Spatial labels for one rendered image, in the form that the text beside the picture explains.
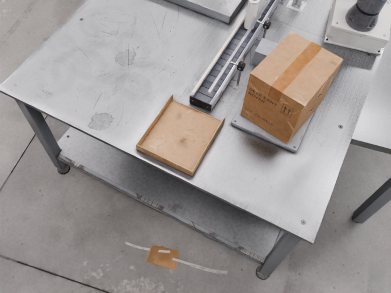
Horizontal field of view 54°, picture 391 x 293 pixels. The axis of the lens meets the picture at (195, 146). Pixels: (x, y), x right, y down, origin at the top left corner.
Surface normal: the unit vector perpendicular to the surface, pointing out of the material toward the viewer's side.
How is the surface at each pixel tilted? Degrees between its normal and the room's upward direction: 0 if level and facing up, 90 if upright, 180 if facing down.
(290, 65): 0
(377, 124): 0
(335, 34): 90
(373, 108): 0
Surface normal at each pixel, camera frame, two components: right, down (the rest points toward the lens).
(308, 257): 0.04, -0.51
